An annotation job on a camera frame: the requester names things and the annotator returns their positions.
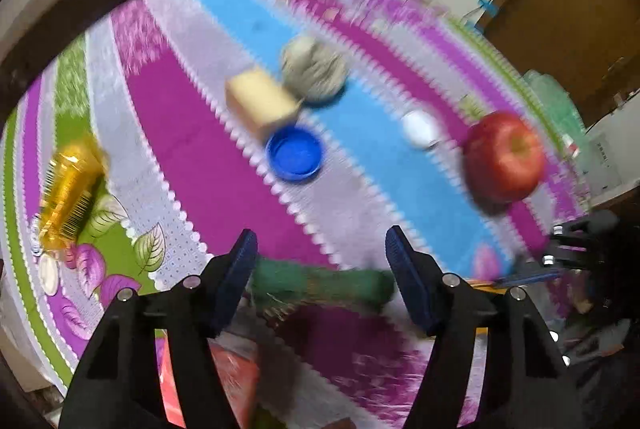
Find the crushed yellow plastic bottle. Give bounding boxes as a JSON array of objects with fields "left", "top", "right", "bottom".
[{"left": 39, "top": 139, "right": 109, "bottom": 253}]

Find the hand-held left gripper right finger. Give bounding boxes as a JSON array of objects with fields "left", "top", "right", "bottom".
[{"left": 385, "top": 225, "right": 586, "bottom": 429}]

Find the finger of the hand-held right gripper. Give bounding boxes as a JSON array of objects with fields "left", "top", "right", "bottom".
[
  {"left": 547, "top": 210, "right": 620, "bottom": 255},
  {"left": 492, "top": 255, "right": 601, "bottom": 289}
]

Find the translucent green plastic bag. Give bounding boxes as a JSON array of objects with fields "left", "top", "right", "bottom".
[{"left": 522, "top": 69, "right": 592, "bottom": 160}]

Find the white paper ball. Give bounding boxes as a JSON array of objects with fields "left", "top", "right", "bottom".
[{"left": 280, "top": 36, "right": 350, "bottom": 103}]

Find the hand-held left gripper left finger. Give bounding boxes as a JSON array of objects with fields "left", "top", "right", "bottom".
[{"left": 59, "top": 229, "right": 259, "bottom": 429}]

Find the flat red packet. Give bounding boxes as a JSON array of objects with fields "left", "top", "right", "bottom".
[{"left": 209, "top": 343, "right": 262, "bottom": 429}]

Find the brown wooden door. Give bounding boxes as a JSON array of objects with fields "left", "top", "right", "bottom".
[{"left": 482, "top": 0, "right": 640, "bottom": 126}]

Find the small white ball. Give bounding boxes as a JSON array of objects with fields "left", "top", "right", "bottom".
[{"left": 400, "top": 109, "right": 444, "bottom": 150}]

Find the small white bottle cap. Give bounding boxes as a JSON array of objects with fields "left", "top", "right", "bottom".
[{"left": 39, "top": 254, "right": 62, "bottom": 295}]

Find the red apple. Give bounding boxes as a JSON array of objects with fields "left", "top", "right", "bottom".
[{"left": 462, "top": 110, "right": 547, "bottom": 204}]

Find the yellow sponge block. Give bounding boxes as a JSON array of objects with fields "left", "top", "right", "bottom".
[{"left": 224, "top": 65, "right": 303, "bottom": 142}]

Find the blue plastic lid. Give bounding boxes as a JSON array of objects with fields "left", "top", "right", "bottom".
[{"left": 265, "top": 126, "right": 325, "bottom": 182}]

